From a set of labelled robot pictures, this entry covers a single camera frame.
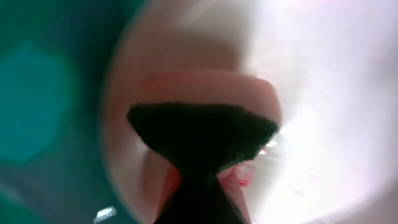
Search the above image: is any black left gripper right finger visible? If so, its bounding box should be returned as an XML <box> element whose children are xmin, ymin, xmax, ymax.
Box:
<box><xmin>198</xmin><ymin>174</ymin><xmax>248</xmax><ymax>224</ymax></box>

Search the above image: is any green red sponge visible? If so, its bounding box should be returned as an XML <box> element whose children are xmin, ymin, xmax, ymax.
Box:
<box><xmin>127</xmin><ymin>70</ymin><xmax>282</xmax><ymax>223</ymax></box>

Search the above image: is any pink white plate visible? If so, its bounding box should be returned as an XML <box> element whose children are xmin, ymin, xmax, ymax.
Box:
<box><xmin>103</xmin><ymin>0</ymin><xmax>397</xmax><ymax>223</ymax></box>

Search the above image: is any teal plastic tray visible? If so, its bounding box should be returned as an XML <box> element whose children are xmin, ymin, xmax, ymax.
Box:
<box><xmin>1</xmin><ymin>0</ymin><xmax>142</xmax><ymax>224</ymax></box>

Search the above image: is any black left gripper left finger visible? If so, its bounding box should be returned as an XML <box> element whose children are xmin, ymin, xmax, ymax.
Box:
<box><xmin>154</xmin><ymin>174</ymin><xmax>196</xmax><ymax>224</ymax></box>

